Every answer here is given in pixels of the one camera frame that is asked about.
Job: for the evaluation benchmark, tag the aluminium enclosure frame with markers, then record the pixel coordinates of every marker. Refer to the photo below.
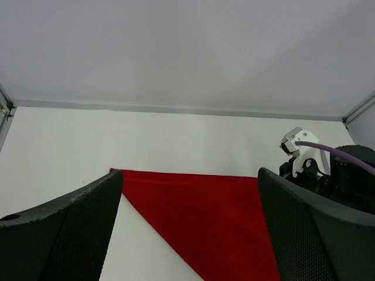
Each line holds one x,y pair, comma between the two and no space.
359,121

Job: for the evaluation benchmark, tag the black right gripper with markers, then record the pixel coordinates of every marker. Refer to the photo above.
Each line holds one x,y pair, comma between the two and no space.
351,178

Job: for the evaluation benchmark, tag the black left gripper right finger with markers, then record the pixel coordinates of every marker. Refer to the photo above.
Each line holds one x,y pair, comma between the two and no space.
314,238

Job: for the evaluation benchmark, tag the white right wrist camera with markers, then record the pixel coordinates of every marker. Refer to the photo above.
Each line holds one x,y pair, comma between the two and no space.
301,153

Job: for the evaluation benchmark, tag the red cloth napkin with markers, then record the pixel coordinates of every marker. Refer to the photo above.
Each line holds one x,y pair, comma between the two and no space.
214,223

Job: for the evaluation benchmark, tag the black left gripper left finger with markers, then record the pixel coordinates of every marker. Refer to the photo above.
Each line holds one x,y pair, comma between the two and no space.
65,238

